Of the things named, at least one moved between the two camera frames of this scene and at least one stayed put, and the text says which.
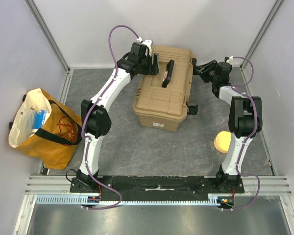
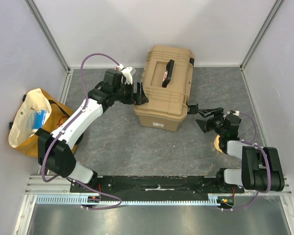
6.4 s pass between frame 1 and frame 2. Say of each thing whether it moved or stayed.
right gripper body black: moved
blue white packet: stayed
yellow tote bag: stayed
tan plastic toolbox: stayed
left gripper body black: moved
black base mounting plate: stayed
